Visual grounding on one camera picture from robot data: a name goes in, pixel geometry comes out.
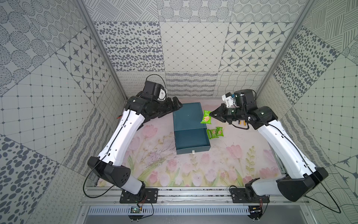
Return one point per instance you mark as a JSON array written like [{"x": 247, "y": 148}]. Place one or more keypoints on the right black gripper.
[{"x": 222, "y": 109}]

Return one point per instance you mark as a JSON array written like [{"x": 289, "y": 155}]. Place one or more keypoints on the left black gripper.
[{"x": 170, "y": 104}]

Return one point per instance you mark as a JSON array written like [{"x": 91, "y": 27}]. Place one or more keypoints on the green cookie packet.
[
  {"x": 206, "y": 118},
  {"x": 219, "y": 131},
  {"x": 213, "y": 133},
  {"x": 208, "y": 133}
]

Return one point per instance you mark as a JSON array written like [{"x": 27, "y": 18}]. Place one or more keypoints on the teal top drawer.
[{"x": 191, "y": 141}]

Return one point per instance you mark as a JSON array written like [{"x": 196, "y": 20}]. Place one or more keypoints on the teal plastic drawer cabinet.
[{"x": 189, "y": 117}]

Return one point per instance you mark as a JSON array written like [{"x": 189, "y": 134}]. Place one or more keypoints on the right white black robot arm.
[{"x": 301, "y": 174}]

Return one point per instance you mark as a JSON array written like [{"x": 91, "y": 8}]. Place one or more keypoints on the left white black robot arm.
[{"x": 108, "y": 164}]

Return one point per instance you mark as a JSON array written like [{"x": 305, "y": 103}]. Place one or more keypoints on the green circuit board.
[{"x": 135, "y": 211}]

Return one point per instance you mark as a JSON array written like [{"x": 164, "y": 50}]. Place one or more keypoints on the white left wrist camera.
[{"x": 162, "y": 94}]

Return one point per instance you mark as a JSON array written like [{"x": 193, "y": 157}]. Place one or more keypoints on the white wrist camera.
[
  {"x": 229, "y": 100},
  {"x": 162, "y": 94}
]

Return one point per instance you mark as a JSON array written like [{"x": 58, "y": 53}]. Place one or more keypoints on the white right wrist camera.
[{"x": 229, "y": 100}]

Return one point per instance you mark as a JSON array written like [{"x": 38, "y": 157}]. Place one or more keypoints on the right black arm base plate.
[{"x": 243, "y": 195}]

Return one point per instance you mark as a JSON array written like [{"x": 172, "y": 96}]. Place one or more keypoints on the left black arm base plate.
[{"x": 145, "y": 195}]

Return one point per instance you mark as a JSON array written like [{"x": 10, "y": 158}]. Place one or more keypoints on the white slotted cable duct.
[{"x": 173, "y": 210}]

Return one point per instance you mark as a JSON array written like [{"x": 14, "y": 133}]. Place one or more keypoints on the aluminium mounting rail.
[{"x": 166, "y": 196}]

